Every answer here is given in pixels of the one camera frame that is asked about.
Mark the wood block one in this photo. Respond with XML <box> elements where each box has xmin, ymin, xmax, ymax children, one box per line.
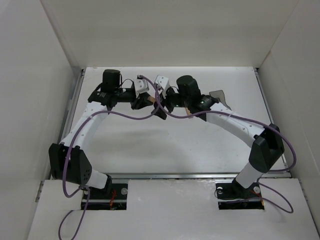
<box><xmin>147</xmin><ymin>96</ymin><xmax>157</xmax><ymax>104</ymax></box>

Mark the wood block three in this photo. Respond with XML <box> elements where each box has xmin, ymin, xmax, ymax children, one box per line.
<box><xmin>184</xmin><ymin>107</ymin><xmax>193</xmax><ymax>119</ymax></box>

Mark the smoky transparent plastic box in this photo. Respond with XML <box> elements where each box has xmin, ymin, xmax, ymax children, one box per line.
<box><xmin>209</xmin><ymin>90</ymin><xmax>231</xmax><ymax>110</ymax></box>

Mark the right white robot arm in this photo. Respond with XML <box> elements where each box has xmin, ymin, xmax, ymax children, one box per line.
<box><xmin>154</xmin><ymin>75</ymin><xmax>284</xmax><ymax>200</ymax></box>

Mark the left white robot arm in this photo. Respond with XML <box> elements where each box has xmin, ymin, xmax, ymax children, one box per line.
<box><xmin>48</xmin><ymin>69</ymin><xmax>149</xmax><ymax>193</ymax></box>

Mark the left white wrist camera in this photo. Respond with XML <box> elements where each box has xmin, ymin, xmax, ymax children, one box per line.
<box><xmin>133</xmin><ymin>78</ymin><xmax>149</xmax><ymax>96</ymax></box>

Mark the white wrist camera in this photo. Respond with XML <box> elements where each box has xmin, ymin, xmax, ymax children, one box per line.
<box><xmin>154</xmin><ymin>75</ymin><xmax>170</xmax><ymax>98</ymax></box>
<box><xmin>133</xmin><ymin>78</ymin><xmax>149</xmax><ymax>96</ymax></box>

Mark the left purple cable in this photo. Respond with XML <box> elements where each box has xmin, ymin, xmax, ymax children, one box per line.
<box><xmin>59</xmin><ymin>74</ymin><xmax>166</xmax><ymax>240</ymax></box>

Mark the purple cable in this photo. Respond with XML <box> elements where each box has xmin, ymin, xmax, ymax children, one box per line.
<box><xmin>154</xmin><ymin>86</ymin><xmax>297</xmax><ymax>215</ymax></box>
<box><xmin>59</xmin><ymin>74</ymin><xmax>166</xmax><ymax>240</ymax></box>

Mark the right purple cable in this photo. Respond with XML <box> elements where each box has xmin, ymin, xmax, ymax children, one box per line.
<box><xmin>154</xmin><ymin>86</ymin><xmax>297</xmax><ymax>215</ymax></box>

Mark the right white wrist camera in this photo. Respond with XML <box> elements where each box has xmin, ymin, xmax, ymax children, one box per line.
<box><xmin>154</xmin><ymin>75</ymin><xmax>170</xmax><ymax>98</ymax></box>

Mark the aluminium rail front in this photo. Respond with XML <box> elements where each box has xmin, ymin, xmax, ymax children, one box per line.
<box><xmin>107</xmin><ymin>171</ymin><xmax>292</xmax><ymax>180</ymax></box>

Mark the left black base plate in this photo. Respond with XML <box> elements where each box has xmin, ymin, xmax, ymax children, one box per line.
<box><xmin>86</xmin><ymin>182</ymin><xmax>128</xmax><ymax>211</ymax></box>

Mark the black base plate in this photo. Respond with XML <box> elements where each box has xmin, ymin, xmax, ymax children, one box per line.
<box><xmin>214</xmin><ymin>182</ymin><xmax>265</xmax><ymax>210</ymax></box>
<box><xmin>86</xmin><ymin>182</ymin><xmax>128</xmax><ymax>211</ymax></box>

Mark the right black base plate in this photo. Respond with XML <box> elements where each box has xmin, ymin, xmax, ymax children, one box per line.
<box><xmin>214</xmin><ymin>182</ymin><xmax>265</xmax><ymax>210</ymax></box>

